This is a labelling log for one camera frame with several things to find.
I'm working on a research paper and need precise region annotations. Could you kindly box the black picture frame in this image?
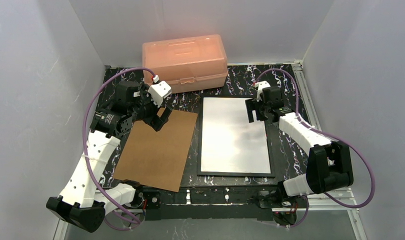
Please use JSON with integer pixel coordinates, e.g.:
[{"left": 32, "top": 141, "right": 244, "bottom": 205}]
[{"left": 197, "top": 96, "right": 278, "bottom": 179}]

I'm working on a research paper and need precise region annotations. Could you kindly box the cat photo print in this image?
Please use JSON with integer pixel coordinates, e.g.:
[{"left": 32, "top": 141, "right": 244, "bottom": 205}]
[{"left": 200, "top": 96, "right": 272, "bottom": 175}]

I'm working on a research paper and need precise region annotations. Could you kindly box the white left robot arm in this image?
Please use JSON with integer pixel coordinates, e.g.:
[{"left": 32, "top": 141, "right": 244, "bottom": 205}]
[{"left": 46, "top": 81, "right": 173, "bottom": 233}]

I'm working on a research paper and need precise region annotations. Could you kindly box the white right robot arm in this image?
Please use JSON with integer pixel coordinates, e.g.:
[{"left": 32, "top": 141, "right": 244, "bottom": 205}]
[{"left": 245, "top": 81, "right": 354, "bottom": 201}]

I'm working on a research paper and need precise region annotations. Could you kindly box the brown cardboard backing board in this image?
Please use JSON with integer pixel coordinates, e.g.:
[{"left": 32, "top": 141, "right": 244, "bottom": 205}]
[{"left": 113, "top": 110, "right": 198, "bottom": 192}]

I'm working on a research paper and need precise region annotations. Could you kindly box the pink plastic storage box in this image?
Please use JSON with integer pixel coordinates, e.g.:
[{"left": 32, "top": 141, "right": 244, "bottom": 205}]
[{"left": 142, "top": 34, "right": 229, "bottom": 94}]

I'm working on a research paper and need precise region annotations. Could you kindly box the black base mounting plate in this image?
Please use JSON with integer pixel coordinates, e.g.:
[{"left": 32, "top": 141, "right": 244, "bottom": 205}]
[{"left": 129, "top": 185, "right": 307, "bottom": 223}]

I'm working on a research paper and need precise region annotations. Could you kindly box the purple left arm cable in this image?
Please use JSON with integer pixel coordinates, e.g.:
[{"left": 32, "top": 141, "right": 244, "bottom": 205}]
[{"left": 82, "top": 67, "right": 157, "bottom": 232}]

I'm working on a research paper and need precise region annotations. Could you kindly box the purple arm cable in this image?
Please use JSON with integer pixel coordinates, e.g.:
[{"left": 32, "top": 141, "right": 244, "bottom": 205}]
[
  {"left": 253, "top": 68, "right": 377, "bottom": 229},
  {"left": 82, "top": 67, "right": 157, "bottom": 232}
]

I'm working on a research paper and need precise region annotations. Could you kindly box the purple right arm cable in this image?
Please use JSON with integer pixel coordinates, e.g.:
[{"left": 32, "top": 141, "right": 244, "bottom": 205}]
[{"left": 253, "top": 68, "right": 377, "bottom": 229}]

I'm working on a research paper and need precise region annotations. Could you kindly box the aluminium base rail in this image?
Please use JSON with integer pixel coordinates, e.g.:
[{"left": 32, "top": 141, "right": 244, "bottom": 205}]
[{"left": 54, "top": 185, "right": 367, "bottom": 240}]

